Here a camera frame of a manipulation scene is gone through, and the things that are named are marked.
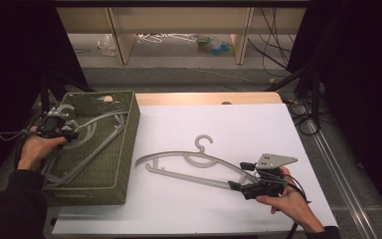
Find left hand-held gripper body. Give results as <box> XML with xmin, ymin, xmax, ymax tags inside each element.
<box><xmin>35</xmin><ymin>108</ymin><xmax>77</xmax><ymax>139</ymax></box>

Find grey plastic clothes hanger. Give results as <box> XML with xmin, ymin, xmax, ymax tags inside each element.
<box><xmin>134</xmin><ymin>133</ymin><xmax>261</xmax><ymax>192</ymax></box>
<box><xmin>43</xmin><ymin>112</ymin><xmax>130</xmax><ymax>191</ymax></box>
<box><xmin>42</xmin><ymin>104</ymin><xmax>130</xmax><ymax>191</ymax></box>

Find clear plastic bag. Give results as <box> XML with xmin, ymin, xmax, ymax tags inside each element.
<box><xmin>96</xmin><ymin>33</ymin><xmax>118</xmax><ymax>57</ymax></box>

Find hanging black cables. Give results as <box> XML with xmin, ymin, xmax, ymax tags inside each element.
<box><xmin>247</xmin><ymin>7</ymin><xmax>296</xmax><ymax>70</ymax></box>

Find white table sheet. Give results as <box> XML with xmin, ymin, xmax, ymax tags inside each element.
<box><xmin>51</xmin><ymin>103</ymin><xmax>340</xmax><ymax>235</ymax></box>

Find white wire hangers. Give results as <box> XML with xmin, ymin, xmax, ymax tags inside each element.
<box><xmin>136</xmin><ymin>32</ymin><xmax>199</xmax><ymax>45</ymax></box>

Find black metal stand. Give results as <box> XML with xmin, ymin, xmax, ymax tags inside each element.
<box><xmin>263</xmin><ymin>61</ymin><xmax>323</xmax><ymax>129</ymax></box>
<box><xmin>39</xmin><ymin>70</ymin><xmax>97</xmax><ymax>116</ymax></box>

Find left hand-held gripper cable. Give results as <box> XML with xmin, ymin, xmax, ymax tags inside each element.
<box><xmin>0</xmin><ymin>113</ymin><xmax>48</xmax><ymax>168</ymax></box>

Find thin light floor cable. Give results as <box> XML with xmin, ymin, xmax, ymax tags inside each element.
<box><xmin>185</xmin><ymin>66</ymin><xmax>275</xmax><ymax>86</ymax></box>

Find colourful plastic toys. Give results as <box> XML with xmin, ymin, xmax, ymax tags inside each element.
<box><xmin>196</xmin><ymin>34</ymin><xmax>236</xmax><ymax>57</ymax></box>

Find person's left hand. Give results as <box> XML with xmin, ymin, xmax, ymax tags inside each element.
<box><xmin>17</xmin><ymin>126</ymin><xmax>69</xmax><ymax>172</ymax></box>

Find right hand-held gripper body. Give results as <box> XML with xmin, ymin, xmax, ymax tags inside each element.
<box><xmin>241</xmin><ymin>152</ymin><xmax>298</xmax><ymax>200</ymax></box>

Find right hand-held gripper cable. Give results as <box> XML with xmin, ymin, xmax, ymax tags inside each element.
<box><xmin>262</xmin><ymin>170</ymin><xmax>312</xmax><ymax>239</ymax></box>

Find coiled black floor cables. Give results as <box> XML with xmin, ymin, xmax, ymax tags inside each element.
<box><xmin>286</xmin><ymin>98</ymin><xmax>323</xmax><ymax>136</ymax></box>

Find green woven basket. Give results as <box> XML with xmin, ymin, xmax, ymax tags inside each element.
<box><xmin>39</xmin><ymin>90</ymin><xmax>141</xmax><ymax>207</ymax></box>

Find hand-held gripper cable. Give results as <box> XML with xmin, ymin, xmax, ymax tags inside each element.
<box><xmin>0</xmin><ymin>113</ymin><xmax>48</xmax><ymax>168</ymax></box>
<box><xmin>262</xmin><ymin>170</ymin><xmax>312</xmax><ymax>239</ymax></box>

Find person's right hand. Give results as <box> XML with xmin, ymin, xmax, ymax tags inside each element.
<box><xmin>255</xmin><ymin>166</ymin><xmax>326</xmax><ymax>234</ymax></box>

